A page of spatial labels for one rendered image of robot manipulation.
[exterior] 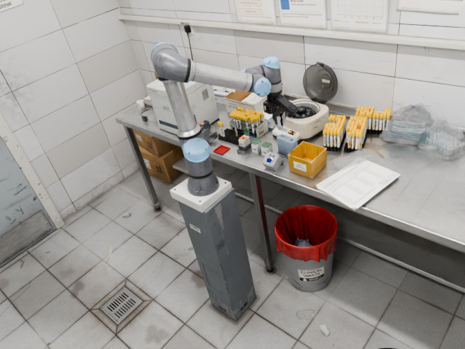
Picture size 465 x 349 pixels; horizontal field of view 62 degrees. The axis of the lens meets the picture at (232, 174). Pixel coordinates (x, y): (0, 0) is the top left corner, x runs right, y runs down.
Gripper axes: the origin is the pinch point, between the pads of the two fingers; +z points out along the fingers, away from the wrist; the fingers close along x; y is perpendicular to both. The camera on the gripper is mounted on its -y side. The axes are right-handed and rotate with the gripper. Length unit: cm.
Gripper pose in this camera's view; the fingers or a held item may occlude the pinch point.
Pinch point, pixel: (281, 127)
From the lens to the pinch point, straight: 195.8
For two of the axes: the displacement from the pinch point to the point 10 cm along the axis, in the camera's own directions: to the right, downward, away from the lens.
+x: -7.1, 5.1, -4.9
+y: -6.9, -3.4, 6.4
